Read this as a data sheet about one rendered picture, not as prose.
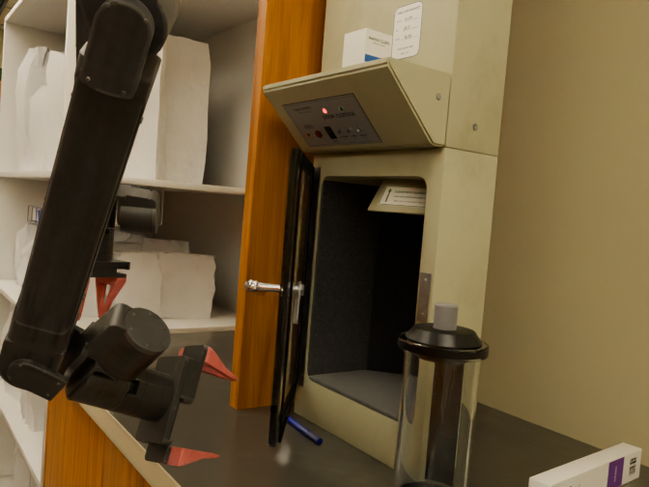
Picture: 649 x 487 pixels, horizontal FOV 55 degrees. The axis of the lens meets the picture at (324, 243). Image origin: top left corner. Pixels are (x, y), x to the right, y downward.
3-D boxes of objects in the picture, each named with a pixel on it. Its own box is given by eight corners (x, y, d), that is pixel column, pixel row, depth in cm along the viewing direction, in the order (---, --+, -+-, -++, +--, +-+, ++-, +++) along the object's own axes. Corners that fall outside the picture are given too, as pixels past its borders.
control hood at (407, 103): (313, 154, 112) (318, 97, 111) (446, 147, 86) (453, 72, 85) (257, 145, 105) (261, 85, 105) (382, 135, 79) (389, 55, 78)
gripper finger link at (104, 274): (124, 321, 106) (128, 266, 106) (85, 324, 100) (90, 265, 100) (101, 314, 110) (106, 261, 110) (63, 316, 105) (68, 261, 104)
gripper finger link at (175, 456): (241, 417, 78) (179, 398, 73) (228, 477, 75) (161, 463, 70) (211, 415, 83) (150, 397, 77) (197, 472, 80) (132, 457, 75)
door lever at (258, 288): (289, 301, 93) (290, 284, 94) (282, 298, 84) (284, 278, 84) (253, 298, 94) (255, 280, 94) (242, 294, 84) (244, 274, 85)
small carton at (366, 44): (366, 81, 95) (370, 42, 95) (389, 77, 91) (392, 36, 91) (341, 75, 92) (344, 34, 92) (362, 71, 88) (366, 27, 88)
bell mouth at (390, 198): (421, 214, 116) (424, 186, 115) (498, 220, 101) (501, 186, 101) (346, 209, 105) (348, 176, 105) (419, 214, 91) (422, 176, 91)
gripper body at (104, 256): (130, 272, 106) (134, 229, 106) (74, 272, 98) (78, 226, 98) (109, 269, 110) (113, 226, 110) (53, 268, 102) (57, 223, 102)
